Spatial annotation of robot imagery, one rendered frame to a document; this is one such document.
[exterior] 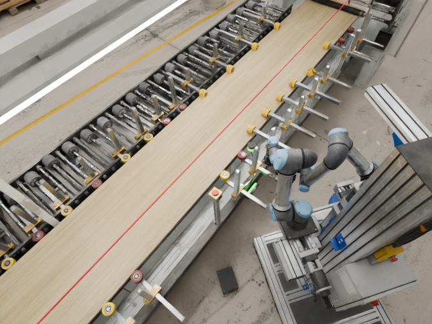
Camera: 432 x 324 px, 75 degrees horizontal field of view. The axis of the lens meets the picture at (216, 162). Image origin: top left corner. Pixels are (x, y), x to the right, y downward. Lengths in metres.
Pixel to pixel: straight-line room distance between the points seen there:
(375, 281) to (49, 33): 1.86
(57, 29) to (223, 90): 2.13
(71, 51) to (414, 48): 5.35
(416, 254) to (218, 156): 2.22
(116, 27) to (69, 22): 0.16
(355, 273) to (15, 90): 1.76
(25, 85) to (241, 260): 2.48
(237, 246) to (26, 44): 2.54
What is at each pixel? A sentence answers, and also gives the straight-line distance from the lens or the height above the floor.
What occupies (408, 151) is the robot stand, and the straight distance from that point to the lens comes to 1.28.
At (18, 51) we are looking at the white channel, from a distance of 1.01.
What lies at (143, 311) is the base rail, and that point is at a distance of 2.30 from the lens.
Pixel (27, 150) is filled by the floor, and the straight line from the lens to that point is 4.42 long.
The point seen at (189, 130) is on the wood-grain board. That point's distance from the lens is 2.63.
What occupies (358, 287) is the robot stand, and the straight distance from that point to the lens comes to 1.85.
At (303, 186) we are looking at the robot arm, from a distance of 2.06.
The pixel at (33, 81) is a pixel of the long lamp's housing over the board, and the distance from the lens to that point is 1.03.
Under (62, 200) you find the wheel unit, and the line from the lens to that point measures 2.63.
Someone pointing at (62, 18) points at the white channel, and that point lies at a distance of 1.05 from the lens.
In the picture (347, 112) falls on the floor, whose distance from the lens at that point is 4.29.
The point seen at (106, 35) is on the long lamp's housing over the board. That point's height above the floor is 2.36.
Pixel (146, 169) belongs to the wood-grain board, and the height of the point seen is 0.90.
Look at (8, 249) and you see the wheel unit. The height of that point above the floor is 0.85.
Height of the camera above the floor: 2.92
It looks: 57 degrees down
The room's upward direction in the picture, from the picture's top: 3 degrees counter-clockwise
